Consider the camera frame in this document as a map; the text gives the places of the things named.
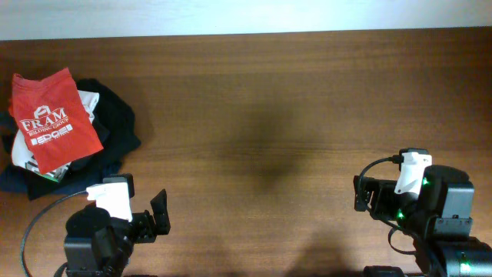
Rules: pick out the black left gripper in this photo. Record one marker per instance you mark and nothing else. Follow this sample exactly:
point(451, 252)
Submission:
point(149, 230)

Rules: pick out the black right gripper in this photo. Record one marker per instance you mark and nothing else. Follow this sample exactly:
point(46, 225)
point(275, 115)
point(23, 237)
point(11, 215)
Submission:
point(381, 189)

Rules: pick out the orange printed t-shirt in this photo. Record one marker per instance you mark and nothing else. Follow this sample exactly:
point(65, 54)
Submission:
point(53, 121)

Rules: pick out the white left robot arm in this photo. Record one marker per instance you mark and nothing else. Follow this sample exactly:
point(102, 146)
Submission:
point(99, 245)

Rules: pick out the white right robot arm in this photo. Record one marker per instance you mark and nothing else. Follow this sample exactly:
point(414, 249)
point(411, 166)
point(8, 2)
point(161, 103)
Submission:
point(438, 220)

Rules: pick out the navy blue folded garment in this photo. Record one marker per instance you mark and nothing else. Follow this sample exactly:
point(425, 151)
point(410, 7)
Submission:
point(16, 179)

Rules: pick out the black folded garment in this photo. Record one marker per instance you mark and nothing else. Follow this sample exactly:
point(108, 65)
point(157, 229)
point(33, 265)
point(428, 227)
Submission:
point(116, 116)

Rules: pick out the white folded garment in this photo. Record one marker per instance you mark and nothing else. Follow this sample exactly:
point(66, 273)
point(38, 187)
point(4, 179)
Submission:
point(24, 158)

